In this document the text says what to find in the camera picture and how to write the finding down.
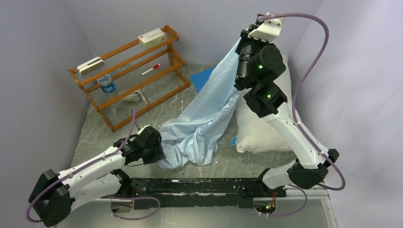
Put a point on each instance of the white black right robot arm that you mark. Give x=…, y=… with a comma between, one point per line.
x=260, y=63

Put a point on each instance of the blue flat board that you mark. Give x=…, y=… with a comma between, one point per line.
x=200, y=79

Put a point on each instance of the white eraser block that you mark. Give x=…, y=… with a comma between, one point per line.
x=90, y=66

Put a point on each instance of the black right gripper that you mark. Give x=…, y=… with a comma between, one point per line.
x=244, y=39

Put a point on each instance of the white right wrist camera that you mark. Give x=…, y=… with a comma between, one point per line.
x=267, y=30

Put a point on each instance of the light blue pillowcase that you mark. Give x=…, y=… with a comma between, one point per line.
x=193, y=136

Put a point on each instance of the pink white pen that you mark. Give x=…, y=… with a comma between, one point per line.
x=142, y=96

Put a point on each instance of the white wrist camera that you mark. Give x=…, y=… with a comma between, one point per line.
x=142, y=128
x=267, y=30

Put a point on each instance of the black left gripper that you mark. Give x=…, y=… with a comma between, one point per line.
x=158, y=153

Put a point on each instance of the orange wooden shelf rack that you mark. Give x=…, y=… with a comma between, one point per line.
x=125, y=65

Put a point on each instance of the aluminium frame rail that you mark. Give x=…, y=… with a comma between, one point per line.
x=315, y=193

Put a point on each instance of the white red box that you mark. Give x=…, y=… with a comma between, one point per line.
x=152, y=38

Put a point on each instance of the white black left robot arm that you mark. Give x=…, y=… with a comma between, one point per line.
x=55, y=195

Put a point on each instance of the blue lidded jar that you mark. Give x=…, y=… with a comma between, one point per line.
x=106, y=83

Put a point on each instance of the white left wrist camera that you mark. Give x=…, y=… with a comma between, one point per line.
x=142, y=128

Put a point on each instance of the blue white pillow label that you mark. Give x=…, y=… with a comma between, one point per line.
x=233, y=141

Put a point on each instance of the white pillow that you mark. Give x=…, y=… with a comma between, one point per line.
x=254, y=134

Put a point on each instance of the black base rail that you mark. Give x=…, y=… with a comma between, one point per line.
x=220, y=192

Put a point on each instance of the red white marker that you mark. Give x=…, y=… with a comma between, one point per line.
x=151, y=69

